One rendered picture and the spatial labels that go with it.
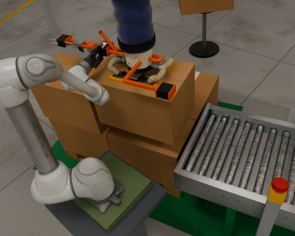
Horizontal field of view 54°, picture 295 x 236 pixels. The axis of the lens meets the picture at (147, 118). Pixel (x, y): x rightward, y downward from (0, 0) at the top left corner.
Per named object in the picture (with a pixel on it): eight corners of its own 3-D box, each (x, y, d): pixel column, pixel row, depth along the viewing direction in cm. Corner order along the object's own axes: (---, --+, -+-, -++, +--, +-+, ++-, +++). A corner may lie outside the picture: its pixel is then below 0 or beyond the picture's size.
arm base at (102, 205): (108, 218, 148) (106, 214, 144) (80, 197, 160) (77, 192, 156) (131, 192, 157) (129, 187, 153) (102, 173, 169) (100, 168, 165)
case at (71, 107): (126, 102, 250) (117, 64, 222) (100, 135, 227) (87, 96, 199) (72, 88, 275) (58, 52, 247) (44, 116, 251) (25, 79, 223)
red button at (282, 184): (288, 184, 128) (290, 179, 125) (285, 197, 124) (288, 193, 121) (271, 179, 130) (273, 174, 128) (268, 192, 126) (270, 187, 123)
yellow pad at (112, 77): (162, 81, 180) (161, 75, 177) (155, 91, 174) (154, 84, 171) (116, 70, 193) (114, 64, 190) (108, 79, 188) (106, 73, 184)
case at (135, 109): (194, 107, 218) (195, 63, 190) (173, 146, 194) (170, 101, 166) (126, 90, 241) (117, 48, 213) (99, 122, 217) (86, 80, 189)
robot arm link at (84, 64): (77, 75, 180) (82, 70, 184) (88, 78, 177) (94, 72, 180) (72, 63, 174) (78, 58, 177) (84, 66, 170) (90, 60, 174)
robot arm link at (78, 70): (71, 70, 179) (89, 84, 180) (55, 86, 170) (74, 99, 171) (75, 60, 170) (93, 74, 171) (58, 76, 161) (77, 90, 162)
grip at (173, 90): (176, 91, 156) (175, 84, 152) (169, 101, 151) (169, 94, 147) (162, 88, 159) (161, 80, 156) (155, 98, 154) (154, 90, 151)
